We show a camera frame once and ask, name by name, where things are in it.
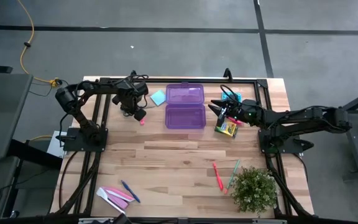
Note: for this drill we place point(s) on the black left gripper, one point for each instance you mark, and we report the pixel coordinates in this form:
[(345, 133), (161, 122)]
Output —
[(130, 93)]

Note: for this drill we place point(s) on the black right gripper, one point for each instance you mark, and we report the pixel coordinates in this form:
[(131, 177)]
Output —
[(244, 110)]

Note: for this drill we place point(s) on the red-pink marker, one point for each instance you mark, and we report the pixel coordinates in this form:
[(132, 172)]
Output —
[(236, 121)]

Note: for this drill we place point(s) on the yellow green crayon box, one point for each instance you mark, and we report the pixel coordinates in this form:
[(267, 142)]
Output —
[(228, 129)]

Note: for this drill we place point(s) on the light blue sticky note pad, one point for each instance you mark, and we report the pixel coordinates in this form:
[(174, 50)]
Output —
[(158, 97)]

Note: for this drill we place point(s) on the small pink eraser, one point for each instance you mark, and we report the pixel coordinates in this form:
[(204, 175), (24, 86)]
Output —
[(142, 121)]

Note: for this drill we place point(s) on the purple plastic pencil case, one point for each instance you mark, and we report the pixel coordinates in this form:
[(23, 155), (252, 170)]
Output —
[(185, 116)]

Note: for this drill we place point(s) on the green pencil with orange tip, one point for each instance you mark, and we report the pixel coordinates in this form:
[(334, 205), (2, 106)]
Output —
[(232, 174)]

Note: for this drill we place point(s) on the red pen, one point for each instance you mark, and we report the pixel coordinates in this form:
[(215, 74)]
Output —
[(217, 177)]

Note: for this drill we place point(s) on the small green potted plant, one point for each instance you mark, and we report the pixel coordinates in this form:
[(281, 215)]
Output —
[(255, 189)]

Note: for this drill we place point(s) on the blue pen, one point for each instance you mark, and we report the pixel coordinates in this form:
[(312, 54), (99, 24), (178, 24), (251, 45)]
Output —
[(130, 191)]

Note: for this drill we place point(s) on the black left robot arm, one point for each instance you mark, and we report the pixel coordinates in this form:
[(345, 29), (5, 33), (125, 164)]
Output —
[(87, 124)]

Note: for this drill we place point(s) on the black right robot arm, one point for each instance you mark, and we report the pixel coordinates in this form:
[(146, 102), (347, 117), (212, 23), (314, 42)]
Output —
[(306, 116)]

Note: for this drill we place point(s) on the blue calculator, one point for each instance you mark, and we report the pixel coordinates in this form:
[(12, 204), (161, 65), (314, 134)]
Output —
[(225, 96)]

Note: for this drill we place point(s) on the white box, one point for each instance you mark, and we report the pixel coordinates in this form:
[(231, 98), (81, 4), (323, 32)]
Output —
[(54, 146)]

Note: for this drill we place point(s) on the pink and white stapler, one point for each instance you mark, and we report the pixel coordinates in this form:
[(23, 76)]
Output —
[(117, 197)]

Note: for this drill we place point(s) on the gray side table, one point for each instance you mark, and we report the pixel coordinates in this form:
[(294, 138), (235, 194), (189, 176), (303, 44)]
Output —
[(2, 118)]

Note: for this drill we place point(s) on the black metal table frame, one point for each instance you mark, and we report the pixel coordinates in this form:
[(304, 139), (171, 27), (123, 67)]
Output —
[(213, 81)]

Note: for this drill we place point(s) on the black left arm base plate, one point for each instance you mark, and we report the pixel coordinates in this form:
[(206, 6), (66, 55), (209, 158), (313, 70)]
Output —
[(99, 144)]

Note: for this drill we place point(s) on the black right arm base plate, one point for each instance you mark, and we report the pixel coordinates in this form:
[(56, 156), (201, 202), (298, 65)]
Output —
[(292, 148)]

